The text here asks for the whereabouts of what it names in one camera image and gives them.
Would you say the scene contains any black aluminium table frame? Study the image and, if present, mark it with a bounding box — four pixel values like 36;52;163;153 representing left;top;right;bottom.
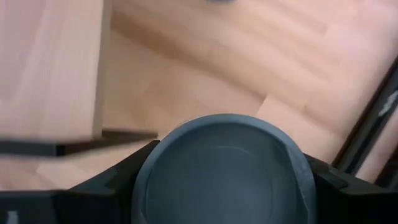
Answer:
331;57;398;189

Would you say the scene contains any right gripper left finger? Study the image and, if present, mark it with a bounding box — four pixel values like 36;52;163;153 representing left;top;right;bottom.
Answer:
0;139;161;224

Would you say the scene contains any wooden shelf black metal frame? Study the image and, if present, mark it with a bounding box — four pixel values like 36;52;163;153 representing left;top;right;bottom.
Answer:
0;0;159;157

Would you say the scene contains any olive label tin can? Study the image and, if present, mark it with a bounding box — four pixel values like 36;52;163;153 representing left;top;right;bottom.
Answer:
130;113;318;224

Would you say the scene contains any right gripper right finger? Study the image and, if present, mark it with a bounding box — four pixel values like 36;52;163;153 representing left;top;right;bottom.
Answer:
304;154;398;224

